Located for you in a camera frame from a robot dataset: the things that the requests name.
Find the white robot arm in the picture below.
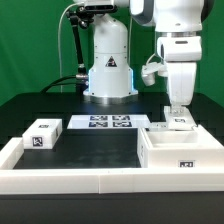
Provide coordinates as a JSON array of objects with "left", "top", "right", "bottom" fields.
[{"left": 73, "top": 0, "right": 215, "bottom": 114}]

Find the white cable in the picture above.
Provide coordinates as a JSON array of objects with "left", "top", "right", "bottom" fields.
[{"left": 57, "top": 2, "right": 78, "bottom": 94}]

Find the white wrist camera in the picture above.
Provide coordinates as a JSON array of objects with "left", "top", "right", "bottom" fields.
[{"left": 141, "top": 62, "right": 168, "bottom": 86}]

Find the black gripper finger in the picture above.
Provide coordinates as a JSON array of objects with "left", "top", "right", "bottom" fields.
[{"left": 171, "top": 105, "right": 185, "bottom": 115}]

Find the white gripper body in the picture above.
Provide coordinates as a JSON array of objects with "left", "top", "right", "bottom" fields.
[{"left": 157, "top": 36, "right": 202, "bottom": 106}]

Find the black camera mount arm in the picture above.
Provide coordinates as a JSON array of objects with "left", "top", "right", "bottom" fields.
[{"left": 66, "top": 6, "right": 93, "bottom": 94}]

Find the white door panel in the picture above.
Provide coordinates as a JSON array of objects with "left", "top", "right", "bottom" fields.
[
  {"left": 149, "top": 122, "right": 168, "bottom": 131},
  {"left": 164, "top": 106, "right": 196, "bottom": 131}
]

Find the black cable bundle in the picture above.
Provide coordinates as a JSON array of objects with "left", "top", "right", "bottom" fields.
[{"left": 39, "top": 75, "right": 88, "bottom": 94}]

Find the white cabinet top block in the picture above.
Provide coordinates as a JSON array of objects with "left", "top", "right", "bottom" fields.
[{"left": 22, "top": 119, "right": 62, "bottom": 149}]

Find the white U-shaped fence frame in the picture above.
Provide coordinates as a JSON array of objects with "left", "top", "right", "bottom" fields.
[{"left": 0, "top": 137, "right": 224, "bottom": 195}]

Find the white cabinet body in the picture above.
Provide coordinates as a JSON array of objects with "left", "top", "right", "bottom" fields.
[{"left": 137, "top": 126, "right": 224, "bottom": 168}]

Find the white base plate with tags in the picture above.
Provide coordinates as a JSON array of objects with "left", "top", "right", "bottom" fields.
[{"left": 67, "top": 114, "right": 150, "bottom": 129}]

